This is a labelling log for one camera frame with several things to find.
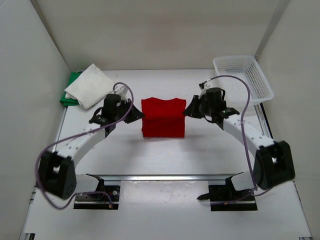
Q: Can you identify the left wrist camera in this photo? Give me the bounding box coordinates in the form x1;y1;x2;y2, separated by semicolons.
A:
113;85;128;102

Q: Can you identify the aluminium left rail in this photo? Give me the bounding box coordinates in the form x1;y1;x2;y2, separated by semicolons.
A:
48;106;68;153

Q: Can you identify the red cloth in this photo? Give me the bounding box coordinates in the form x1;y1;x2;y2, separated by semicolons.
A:
141;97;187;138

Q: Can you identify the aluminium front rail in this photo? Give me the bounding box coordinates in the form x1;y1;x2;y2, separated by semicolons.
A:
100;174;232;182

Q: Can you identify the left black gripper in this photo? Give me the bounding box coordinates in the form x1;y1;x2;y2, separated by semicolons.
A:
113;98;145;124

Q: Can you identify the white plastic basket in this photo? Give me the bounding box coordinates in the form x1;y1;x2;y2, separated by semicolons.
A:
212;55;274;107

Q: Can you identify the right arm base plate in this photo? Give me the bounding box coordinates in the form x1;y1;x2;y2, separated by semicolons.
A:
208;184;258;212

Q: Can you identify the white t shirt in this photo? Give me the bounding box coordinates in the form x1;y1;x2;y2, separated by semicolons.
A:
64;63;115;109

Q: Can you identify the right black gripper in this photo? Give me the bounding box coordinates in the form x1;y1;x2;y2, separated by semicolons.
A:
184;96;215;120

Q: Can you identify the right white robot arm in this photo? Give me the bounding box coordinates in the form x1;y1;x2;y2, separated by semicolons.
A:
183;87;296;204

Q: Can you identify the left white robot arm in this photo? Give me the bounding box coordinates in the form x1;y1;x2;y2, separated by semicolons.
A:
36;93;145;200

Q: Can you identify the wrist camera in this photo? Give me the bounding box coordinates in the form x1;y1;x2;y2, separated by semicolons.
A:
198;81;210;91
113;85;128;102

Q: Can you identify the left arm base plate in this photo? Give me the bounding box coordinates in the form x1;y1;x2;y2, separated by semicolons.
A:
73;181;121;211

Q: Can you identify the green t shirt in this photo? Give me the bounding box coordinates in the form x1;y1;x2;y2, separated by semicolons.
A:
60;71;82;107

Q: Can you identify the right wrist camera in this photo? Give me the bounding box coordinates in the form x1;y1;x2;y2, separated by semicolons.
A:
198;81;210;91

